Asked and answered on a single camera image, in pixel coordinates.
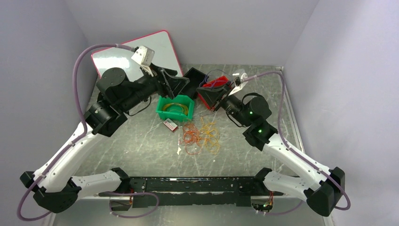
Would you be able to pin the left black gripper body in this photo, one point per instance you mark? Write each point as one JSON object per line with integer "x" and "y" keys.
{"x": 164, "y": 89}

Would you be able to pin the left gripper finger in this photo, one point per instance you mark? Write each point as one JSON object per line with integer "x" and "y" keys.
{"x": 167, "y": 72}
{"x": 177, "y": 84}

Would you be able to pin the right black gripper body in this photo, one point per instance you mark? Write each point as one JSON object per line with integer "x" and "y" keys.
{"x": 229, "y": 88}

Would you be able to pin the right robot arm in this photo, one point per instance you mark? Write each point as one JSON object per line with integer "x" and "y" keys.
{"x": 262, "y": 135}

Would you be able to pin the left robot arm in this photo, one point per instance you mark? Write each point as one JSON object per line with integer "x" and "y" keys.
{"x": 55, "y": 186}

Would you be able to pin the red plastic bin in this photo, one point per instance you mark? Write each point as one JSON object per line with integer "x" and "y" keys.
{"x": 213, "y": 84}

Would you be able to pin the black plastic bin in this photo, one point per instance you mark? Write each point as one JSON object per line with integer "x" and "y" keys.
{"x": 196, "y": 78}

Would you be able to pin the green plastic bin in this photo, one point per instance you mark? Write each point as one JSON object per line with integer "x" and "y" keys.
{"x": 179, "y": 108}

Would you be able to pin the small red white box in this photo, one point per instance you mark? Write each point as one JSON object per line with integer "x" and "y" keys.
{"x": 170, "y": 124}

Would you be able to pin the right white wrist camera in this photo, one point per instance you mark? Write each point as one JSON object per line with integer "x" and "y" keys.
{"x": 238, "y": 77}

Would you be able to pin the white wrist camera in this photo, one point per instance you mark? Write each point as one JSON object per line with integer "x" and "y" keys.
{"x": 238, "y": 77}
{"x": 143, "y": 56}

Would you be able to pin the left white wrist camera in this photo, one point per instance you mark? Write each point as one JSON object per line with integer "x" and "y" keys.
{"x": 143, "y": 56}

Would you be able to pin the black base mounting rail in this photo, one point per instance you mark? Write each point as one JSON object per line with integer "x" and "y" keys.
{"x": 146, "y": 199}

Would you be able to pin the aluminium frame rail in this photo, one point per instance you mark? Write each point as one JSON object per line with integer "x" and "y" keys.
{"x": 272, "y": 183}

